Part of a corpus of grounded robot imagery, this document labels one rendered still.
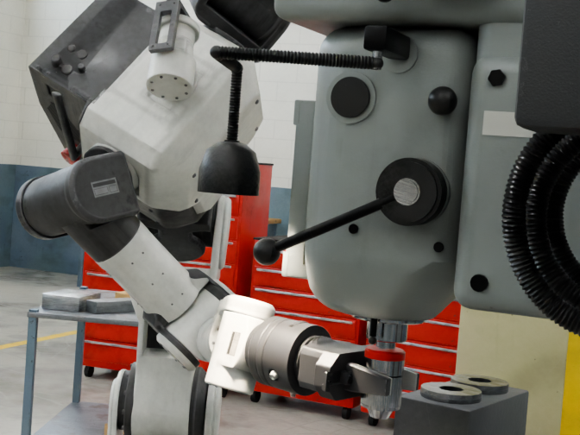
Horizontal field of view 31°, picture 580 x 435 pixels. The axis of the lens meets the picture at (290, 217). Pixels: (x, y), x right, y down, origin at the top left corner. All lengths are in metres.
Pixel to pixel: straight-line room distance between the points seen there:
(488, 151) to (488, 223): 0.07
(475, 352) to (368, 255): 1.88
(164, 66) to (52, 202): 0.25
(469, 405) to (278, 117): 9.67
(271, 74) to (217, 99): 9.62
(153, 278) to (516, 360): 1.58
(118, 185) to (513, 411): 0.69
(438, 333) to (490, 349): 2.92
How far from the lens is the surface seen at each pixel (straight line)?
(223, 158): 1.21
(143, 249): 1.57
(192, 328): 1.60
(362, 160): 1.14
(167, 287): 1.60
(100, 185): 1.53
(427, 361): 5.95
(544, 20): 0.82
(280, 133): 11.13
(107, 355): 6.85
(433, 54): 1.12
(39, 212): 1.57
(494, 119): 1.08
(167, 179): 1.58
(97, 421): 4.68
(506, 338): 2.98
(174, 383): 1.93
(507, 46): 1.09
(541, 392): 2.98
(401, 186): 1.09
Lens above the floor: 1.48
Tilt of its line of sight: 3 degrees down
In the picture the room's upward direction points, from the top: 4 degrees clockwise
